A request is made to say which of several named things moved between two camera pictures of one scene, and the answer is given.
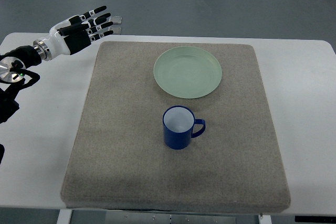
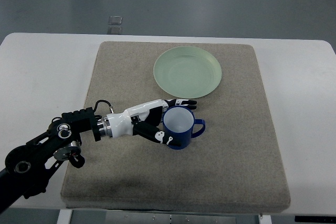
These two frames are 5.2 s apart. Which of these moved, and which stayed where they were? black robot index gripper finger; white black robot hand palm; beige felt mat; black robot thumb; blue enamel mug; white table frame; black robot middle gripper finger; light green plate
Moved: black robot thumb; black robot middle gripper finger; white black robot hand palm; black robot index gripper finger
Stayed: blue enamel mug; beige felt mat; white table frame; light green plate
